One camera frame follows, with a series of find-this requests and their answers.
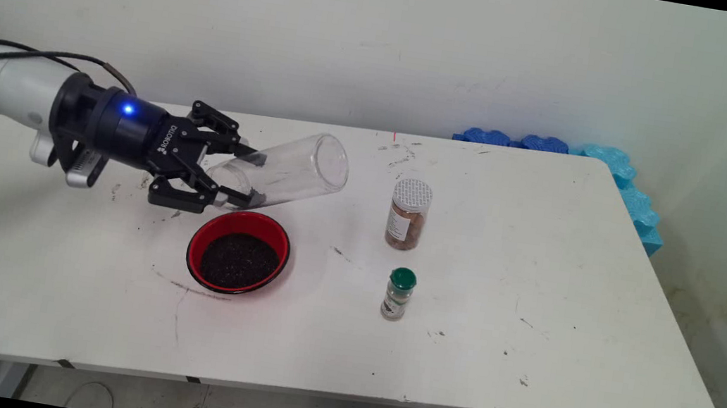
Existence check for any grey floor cable loop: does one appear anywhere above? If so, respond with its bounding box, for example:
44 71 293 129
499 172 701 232
63 377 118 408

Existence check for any clear plastic jar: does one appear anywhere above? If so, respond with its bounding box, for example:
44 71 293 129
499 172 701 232
201 118 354 225

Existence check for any black cable with metal connector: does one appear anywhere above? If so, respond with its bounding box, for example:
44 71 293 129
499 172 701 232
0 43 141 96

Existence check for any cyan foam mat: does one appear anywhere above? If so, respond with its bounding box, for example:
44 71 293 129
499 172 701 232
557 141 676 259

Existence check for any red bowl with black seeds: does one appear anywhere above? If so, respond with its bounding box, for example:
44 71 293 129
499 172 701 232
182 204 295 303

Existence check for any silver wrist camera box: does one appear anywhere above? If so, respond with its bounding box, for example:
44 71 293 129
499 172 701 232
25 128 111 192

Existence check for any small spice bottle green cap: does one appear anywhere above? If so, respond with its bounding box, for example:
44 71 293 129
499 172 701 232
379 265 419 324

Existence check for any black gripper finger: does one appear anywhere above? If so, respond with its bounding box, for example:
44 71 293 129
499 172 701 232
147 157 269 223
182 99 274 168

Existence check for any brown spice jar white lid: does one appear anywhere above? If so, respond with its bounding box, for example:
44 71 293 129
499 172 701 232
383 175 435 254

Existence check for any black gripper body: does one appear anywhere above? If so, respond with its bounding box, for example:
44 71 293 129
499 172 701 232
44 70 216 182

